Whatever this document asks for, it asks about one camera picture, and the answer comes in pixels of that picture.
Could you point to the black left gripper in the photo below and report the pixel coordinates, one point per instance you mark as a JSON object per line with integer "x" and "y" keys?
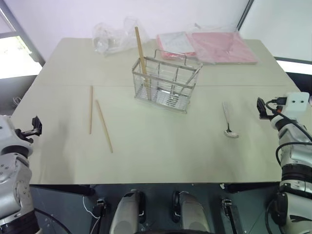
{"x": 37, "y": 125}

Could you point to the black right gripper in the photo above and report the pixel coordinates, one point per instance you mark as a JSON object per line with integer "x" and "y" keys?
{"x": 262, "y": 109}

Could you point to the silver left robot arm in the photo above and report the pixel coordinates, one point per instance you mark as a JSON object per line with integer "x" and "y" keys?
{"x": 12, "y": 170}

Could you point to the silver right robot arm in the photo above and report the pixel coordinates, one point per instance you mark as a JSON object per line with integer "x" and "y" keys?
{"x": 293, "y": 151}

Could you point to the silver metal spoon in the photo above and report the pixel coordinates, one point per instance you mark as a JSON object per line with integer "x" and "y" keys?
{"x": 228, "y": 122}

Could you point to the wooden chopstick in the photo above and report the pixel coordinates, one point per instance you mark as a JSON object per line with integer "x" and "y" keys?
{"x": 141, "y": 58}
{"x": 104, "y": 126}
{"x": 91, "y": 109}

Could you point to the large pink folder in plastic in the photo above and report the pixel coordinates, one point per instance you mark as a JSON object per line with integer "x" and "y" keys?
{"x": 223, "y": 48}

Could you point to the clear crumpled plastic bag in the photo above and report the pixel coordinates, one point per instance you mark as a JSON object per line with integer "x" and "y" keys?
{"x": 114, "y": 36}

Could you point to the grey robot right leg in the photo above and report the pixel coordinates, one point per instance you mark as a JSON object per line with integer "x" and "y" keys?
{"x": 193, "y": 212}

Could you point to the grey robot leg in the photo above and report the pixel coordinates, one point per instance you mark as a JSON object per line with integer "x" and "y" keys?
{"x": 128, "y": 212}
{"x": 193, "y": 212}

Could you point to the grey robot left leg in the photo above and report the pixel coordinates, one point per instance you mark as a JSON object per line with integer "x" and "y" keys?
{"x": 128, "y": 212}

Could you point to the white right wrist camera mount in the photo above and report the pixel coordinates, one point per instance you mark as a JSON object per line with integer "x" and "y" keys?
{"x": 296, "y": 103}

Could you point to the dark window frame post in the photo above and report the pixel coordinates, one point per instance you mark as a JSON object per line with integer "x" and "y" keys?
{"x": 22, "y": 31}

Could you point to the dark wall corner post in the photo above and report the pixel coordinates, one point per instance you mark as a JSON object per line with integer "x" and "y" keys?
{"x": 245, "y": 14}

